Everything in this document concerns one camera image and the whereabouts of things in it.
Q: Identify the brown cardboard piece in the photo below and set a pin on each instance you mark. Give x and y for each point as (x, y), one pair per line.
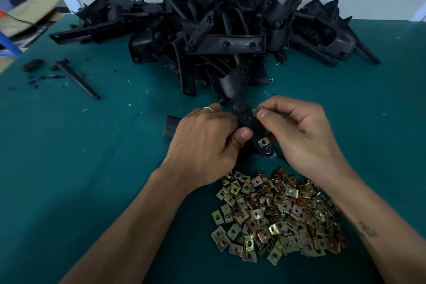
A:
(33, 11)

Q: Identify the blue metal frame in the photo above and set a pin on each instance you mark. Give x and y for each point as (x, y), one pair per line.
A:
(10, 44)

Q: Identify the person's right forearm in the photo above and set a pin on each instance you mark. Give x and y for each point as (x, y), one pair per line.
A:
(386, 234)

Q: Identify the pile of brass clip nuts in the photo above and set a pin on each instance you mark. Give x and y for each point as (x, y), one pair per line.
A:
(279, 217)

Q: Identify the small black plastic scrap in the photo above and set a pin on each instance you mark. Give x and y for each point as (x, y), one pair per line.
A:
(33, 65)

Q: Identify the person's left forearm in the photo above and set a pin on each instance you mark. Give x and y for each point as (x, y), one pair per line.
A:
(126, 234)

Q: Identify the black plastic bracket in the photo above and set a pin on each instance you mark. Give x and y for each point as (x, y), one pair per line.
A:
(247, 117)
(367, 49)

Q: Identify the pile of black plastic brackets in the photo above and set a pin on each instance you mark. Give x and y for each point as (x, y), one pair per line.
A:
(213, 27)

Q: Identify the thin black plastic strip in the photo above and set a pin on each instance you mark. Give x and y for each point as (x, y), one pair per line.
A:
(76, 79)

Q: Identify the person's left hand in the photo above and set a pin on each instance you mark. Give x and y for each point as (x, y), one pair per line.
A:
(203, 147)

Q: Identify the green table cloth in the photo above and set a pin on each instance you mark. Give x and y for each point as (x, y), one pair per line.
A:
(80, 160)

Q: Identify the person's right hand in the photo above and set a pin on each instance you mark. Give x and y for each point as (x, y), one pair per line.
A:
(309, 137)

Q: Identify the white metal rack frame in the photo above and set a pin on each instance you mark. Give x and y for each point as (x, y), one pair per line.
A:
(419, 13)

